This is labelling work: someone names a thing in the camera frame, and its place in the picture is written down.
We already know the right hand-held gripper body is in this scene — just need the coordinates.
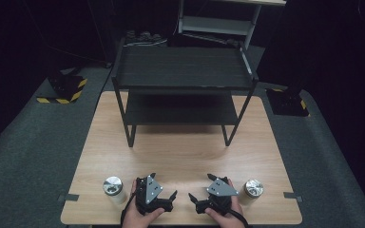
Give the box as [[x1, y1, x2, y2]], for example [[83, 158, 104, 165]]
[[196, 177, 240, 217]]

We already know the left hand-held gripper black cable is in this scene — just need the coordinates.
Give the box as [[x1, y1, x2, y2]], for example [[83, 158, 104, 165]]
[[120, 192, 137, 227]]

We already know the black stand base striped tape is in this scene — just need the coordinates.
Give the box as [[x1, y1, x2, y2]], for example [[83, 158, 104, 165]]
[[265, 87, 311, 118], [36, 74, 88, 105]]

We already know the glass jar with white powder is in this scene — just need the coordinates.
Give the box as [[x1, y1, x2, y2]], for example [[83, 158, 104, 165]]
[[102, 176, 128, 205]]

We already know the power strip with plugs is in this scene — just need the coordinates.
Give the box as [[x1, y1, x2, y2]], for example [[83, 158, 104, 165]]
[[125, 29, 169, 48]]

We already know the person's left hand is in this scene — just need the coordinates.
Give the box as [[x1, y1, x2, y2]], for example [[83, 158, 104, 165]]
[[122, 179, 166, 228]]

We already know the hand-held gripper black cable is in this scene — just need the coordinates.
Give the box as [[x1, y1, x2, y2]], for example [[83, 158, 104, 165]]
[[120, 192, 137, 227], [227, 208, 251, 228]]

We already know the black two-tier shelf rack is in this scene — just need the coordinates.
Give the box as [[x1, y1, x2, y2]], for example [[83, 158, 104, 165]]
[[111, 37, 260, 148]]

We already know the glass jar with metal lid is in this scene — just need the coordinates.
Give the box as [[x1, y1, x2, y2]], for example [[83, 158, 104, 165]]
[[238, 179, 265, 203]]

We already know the grey tape strip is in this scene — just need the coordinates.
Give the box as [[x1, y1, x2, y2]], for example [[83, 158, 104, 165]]
[[57, 193, 81, 203], [282, 191, 304, 203]]

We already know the right hand-held gripper black cable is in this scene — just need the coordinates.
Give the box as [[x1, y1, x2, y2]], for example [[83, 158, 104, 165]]
[[227, 208, 251, 228]]

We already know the person's right hand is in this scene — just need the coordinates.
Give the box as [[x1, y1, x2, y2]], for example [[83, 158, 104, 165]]
[[204, 179, 247, 228]]

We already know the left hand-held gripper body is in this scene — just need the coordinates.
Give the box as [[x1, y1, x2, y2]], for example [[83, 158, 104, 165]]
[[134, 175, 175, 217]]

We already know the white metal shelf unit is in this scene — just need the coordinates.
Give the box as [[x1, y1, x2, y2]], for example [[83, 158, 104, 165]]
[[177, 0, 288, 50]]

